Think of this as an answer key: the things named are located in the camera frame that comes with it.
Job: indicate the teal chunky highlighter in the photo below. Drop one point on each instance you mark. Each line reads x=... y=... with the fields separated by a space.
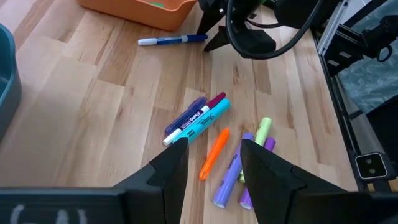
x=211 y=116

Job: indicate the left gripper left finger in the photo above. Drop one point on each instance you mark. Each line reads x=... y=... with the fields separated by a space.
x=155 y=193

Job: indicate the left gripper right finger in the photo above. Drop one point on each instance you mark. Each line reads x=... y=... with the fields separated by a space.
x=280 y=193

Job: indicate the black frame end cap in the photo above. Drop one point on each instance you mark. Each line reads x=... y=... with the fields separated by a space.
x=371 y=166

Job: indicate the purple Expo marker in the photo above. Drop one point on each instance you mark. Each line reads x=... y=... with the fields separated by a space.
x=194 y=119

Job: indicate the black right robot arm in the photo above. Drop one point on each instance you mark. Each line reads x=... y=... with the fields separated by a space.
x=295 y=12

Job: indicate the light green chunky highlighter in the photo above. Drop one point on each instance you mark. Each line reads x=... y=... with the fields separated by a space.
x=262 y=130

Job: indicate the orange slim highlighter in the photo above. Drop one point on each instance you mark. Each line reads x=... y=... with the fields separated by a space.
x=214 y=152

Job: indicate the teal plastic bin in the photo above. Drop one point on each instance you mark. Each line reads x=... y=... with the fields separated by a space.
x=7 y=87

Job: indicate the lavender chunky highlighter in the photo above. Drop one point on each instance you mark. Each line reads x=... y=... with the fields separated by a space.
x=228 y=174

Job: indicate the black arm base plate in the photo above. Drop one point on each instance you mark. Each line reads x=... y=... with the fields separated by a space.
x=342 y=62

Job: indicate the purple slim highlighter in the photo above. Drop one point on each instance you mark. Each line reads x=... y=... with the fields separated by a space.
x=186 y=113

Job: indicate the orange plastic bin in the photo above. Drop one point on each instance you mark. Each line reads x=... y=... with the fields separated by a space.
x=130 y=15

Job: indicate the purple chunky highlighter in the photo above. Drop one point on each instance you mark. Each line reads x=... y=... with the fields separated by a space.
x=270 y=143

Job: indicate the blue Expo marker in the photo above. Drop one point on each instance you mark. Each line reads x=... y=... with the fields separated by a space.
x=174 y=40

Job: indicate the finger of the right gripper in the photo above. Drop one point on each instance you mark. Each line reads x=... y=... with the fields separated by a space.
x=210 y=20
x=222 y=37

